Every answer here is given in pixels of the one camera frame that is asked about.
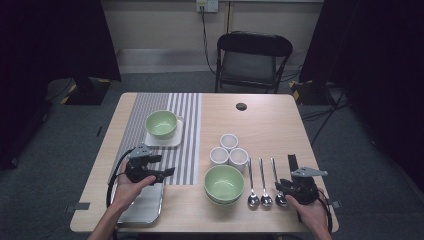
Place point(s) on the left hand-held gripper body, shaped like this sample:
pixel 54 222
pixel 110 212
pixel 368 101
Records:
pixel 138 168

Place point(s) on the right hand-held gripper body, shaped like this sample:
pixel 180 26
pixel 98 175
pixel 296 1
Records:
pixel 305 190

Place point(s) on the row of black chopsticks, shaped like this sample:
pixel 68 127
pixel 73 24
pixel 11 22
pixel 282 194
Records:
pixel 293 163

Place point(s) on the white square plate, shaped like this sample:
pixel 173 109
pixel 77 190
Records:
pixel 173 141

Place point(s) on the silver square tray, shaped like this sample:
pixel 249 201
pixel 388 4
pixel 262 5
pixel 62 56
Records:
pixel 150 206

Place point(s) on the green bowl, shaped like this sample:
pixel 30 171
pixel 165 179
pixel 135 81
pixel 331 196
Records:
pixel 161 124
pixel 224 183
pixel 224 203

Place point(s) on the person's right hand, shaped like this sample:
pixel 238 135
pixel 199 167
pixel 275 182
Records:
pixel 313 215

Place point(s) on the person's left hand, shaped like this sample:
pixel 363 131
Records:
pixel 128 193

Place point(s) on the grey white striped placemat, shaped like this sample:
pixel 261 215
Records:
pixel 190 160

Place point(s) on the black floor strip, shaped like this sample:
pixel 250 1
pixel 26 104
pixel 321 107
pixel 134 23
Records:
pixel 99 131

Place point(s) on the black stand base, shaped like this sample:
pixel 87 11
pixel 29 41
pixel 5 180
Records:
pixel 86 93
pixel 310 95

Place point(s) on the black folding chair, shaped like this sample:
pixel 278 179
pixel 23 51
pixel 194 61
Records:
pixel 253 43

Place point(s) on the dark curtain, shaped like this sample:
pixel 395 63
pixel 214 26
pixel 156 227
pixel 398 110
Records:
pixel 50 40
pixel 383 66

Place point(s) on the beige wall conduit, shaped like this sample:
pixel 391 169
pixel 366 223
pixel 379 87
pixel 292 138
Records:
pixel 230 16

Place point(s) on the white wall outlet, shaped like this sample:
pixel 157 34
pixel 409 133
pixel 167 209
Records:
pixel 211 5

